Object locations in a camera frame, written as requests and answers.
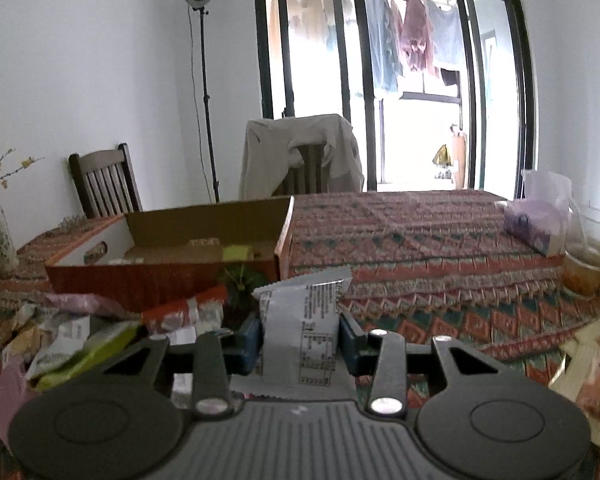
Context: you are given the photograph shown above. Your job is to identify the orange cardboard box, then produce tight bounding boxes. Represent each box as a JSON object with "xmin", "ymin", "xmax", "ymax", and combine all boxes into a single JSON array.
[{"xmin": 45, "ymin": 195, "xmax": 295, "ymax": 333}]

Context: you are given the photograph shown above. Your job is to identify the chair draped with beige jacket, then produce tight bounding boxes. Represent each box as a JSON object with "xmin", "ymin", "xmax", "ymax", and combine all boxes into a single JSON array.
[{"xmin": 238, "ymin": 114, "xmax": 365, "ymax": 201}]

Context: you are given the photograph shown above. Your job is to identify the tan snack packet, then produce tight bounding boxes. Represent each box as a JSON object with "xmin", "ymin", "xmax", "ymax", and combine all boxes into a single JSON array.
[{"xmin": 2, "ymin": 305, "xmax": 51, "ymax": 361}]

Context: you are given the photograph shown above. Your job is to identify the beige hanging garments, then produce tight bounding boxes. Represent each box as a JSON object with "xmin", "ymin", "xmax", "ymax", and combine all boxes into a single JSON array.
[{"xmin": 285, "ymin": 0, "xmax": 355, "ymax": 53}]

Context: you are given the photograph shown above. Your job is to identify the white printed snack packet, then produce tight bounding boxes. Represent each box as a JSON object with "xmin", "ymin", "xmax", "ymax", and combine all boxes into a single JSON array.
[{"xmin": 230, "ymin": 267, "xmax": 355, "ymax": 402}]

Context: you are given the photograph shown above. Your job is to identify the brown tall board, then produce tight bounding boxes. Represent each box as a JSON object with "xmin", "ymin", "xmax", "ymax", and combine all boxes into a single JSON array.
[{"xmin": 450, "ymin": 125, "xmax": 468, "ymax": 188}]

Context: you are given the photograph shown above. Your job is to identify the pale pink packet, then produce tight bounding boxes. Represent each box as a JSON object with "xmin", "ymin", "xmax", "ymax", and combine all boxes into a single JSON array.
[{"xmin": 0, "ymin": 360, "xmax": 43, "ymax": 441}]

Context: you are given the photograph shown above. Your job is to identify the wooden chair under jacket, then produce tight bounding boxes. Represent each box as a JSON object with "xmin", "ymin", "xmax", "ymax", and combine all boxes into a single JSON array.
[{"xmin": 272, "ymin": 142, "xmax": 328, "ymax": 196}]

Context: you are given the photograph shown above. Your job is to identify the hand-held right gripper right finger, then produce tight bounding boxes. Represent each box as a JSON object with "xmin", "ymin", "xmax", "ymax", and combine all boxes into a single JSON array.
[{"xmin": 337, "ymin": 310, "xmax": 503, "ymax": 418}]

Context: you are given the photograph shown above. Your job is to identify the purple tissue pack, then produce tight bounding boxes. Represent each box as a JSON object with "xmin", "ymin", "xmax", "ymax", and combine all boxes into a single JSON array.
[{"xmin": 494, "ymin": 170, "xmax": 575, "ymax": 258}]

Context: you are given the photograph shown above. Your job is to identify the dark wooden chair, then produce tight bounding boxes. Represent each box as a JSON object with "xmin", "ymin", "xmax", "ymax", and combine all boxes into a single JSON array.
[{"xmin": 69, "ymin": 142, "xmax": 143, "ymax": 220}]

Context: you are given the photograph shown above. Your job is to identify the black framed glass door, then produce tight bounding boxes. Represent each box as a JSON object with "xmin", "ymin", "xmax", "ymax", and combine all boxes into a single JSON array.
[{"xmin": 254, "ymin": 0, "xmax": 539, "ymax": 196}]

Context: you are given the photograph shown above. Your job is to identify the maroon hanging shirt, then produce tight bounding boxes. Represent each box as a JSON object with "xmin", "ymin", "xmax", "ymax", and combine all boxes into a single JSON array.
[{"xmin": 399, "ymin": 0, "xmax": 438, "ymax": 77}]

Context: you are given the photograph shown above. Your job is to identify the pale yellow plastic packet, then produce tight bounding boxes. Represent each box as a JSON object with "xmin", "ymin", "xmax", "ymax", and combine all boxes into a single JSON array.
[{"xmin": 550, "ymin": 320, "xmax": 600, "ymax": 461}]

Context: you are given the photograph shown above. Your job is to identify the large white snack packet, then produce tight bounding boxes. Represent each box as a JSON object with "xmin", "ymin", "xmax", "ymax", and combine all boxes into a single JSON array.
[{"xmin": 25, "ymin": 315, "xmax": 93, "ymax": 378}]

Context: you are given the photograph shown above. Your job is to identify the red snack packet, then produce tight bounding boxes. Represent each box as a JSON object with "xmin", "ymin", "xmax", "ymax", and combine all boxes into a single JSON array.
[{"xmin": 140, "ymin": 284, "xmax": 229, "ymax": 333}]

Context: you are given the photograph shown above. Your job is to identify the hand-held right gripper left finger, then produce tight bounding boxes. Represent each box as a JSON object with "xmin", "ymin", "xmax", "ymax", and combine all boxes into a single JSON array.
[{"xmin": 102, "ymin": 312, "xmax": 263, "ymax": 421}]

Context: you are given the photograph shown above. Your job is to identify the clear glass jar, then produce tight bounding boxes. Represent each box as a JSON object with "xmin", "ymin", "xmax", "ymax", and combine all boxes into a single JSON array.
[{"xmin": 562, "ymin": 204, "xmax": 600, "ymax": 298}]

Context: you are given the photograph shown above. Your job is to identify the light blue hanging garment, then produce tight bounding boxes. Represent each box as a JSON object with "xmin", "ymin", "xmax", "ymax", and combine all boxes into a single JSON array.
[{"xmin": 425, "ymin": 0, "xmax": 466, "ymax": 68}]

